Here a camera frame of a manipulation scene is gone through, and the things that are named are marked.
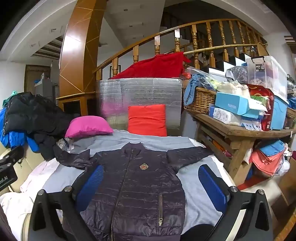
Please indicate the wicker basket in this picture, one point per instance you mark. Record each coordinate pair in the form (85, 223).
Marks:
(200, 100)

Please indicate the white tissue pack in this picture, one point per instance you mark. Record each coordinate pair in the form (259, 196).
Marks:
(224, 117)

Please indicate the red pillow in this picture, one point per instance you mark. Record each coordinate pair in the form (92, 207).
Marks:
(146, 120)

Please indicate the wooden stair railing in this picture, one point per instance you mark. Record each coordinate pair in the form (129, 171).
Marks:
(209, 34)

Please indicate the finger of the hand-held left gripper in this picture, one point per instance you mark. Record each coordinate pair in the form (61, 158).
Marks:
(13, 154)

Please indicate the cream cloth bundle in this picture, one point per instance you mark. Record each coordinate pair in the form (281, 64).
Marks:
(233, 89)

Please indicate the light blue cardboard box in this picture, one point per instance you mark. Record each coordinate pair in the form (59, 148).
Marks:
(231, 103)

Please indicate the clear plastic storage box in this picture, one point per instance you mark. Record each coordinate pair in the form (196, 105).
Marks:
(266, 71)

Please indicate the blue cloth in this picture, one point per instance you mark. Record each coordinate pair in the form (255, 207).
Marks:
(196, 82)

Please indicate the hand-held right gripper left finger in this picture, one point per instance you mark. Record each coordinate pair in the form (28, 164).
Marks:
(91, 185)

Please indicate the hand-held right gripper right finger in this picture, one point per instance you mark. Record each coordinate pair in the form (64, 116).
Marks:
(212, 187)

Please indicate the magenta cloth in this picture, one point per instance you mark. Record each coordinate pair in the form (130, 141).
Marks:
(89, 127)

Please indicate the blue storage bin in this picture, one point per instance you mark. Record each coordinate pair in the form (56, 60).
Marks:
(278, 113)

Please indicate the white bed sheet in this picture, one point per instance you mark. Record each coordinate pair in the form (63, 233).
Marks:
(13, 204)

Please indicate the dark red cloth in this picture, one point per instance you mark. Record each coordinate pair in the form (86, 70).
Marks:
(155, 67)

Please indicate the stack of folded cloths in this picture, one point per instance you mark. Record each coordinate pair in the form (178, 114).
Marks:
(266, 160)

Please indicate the grey cabinet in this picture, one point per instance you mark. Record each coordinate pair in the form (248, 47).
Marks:
(45, 89)

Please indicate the blue jacket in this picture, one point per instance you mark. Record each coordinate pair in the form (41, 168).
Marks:
(16, 139)

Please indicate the black puffer jacket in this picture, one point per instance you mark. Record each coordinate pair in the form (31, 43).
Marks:
(34, 115)

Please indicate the dark purple puffer jacket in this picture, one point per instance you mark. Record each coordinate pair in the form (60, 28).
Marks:
(138, 185)

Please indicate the wooden table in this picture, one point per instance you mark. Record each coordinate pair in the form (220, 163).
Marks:
(235, 133)

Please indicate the silver foil mat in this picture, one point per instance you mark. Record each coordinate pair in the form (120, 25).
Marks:
(143, 92)

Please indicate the light grey sweatshirt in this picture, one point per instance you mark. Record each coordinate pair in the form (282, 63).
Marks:
(152, 140)

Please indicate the patterned plastic bag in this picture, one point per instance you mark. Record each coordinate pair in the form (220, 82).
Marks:
(238, 74)

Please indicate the wooden door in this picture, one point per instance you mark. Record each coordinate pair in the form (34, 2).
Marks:
(31, 78)

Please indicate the green cloth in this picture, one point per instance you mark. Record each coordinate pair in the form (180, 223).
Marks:
(10, 97)

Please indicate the red gift box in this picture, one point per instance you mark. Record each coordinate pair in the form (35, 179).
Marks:
(266, 95)

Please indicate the brown cardboard box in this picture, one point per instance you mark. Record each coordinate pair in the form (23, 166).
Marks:
(285, 192)

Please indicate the wooden column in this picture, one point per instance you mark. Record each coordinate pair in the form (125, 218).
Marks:
(78, 58)

